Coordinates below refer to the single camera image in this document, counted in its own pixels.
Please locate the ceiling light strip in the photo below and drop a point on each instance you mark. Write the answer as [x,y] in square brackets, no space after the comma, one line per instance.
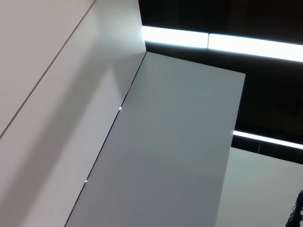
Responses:
[267,139]
[175,36]
[255,46]

